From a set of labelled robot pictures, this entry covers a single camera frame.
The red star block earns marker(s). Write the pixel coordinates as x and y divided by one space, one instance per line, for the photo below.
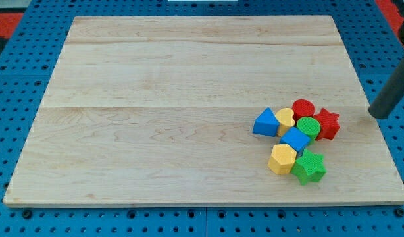
329 125

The light wooden board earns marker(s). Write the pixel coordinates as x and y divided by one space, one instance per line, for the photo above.
158 111

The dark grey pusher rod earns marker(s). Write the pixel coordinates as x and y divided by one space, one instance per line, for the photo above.
390 95

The blue cube block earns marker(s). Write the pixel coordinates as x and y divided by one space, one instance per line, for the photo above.
295 139

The blue triangle block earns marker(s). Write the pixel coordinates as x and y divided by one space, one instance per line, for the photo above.
266 123

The yellow heart block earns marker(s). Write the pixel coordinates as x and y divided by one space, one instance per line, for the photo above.
285 119

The green cylinder block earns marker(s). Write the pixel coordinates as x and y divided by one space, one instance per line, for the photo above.
310 127

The green star block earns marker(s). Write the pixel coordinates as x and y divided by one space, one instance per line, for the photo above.
309 167

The yellow hexagon block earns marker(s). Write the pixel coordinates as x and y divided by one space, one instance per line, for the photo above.
282 159

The red cylinder block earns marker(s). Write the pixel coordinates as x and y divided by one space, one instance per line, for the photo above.
302 108

